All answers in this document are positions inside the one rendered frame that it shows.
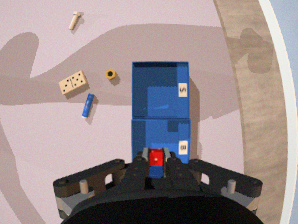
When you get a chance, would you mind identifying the yellow hex nut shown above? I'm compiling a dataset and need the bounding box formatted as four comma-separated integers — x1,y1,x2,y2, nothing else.
105,69,116,80

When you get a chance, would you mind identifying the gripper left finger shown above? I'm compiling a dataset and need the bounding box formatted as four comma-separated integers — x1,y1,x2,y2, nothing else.
53,148,150,220

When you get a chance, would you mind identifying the cream domino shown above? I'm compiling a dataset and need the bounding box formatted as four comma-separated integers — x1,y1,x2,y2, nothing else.
59,71,87,95

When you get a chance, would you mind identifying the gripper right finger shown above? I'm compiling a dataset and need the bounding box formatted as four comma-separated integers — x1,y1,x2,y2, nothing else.
162,148,263,215

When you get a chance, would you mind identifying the blue battery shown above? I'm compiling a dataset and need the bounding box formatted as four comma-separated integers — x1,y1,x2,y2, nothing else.
82,93,94,119

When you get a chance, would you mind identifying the blue rack of bins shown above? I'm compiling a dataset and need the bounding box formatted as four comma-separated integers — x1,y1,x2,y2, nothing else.
131,61,191,163

